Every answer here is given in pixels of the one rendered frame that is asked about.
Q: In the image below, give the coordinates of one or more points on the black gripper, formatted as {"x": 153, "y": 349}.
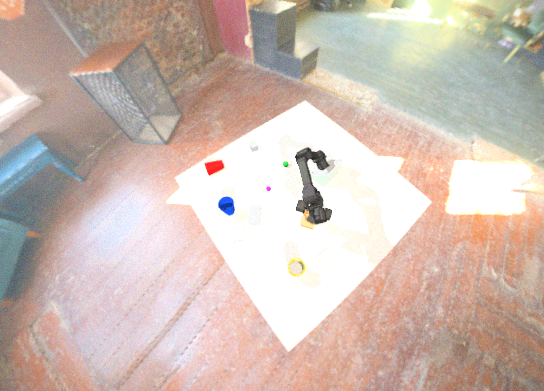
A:
{"x": 301, "y": 207}

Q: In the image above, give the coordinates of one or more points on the yellow cup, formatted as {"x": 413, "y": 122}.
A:
{"x": 296, "y": 267}

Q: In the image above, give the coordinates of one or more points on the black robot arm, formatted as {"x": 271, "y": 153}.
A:
{"x": 310, "y": 193}

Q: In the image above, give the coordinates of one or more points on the blue cup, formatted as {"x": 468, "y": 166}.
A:
{"x": 226, "y": 205}

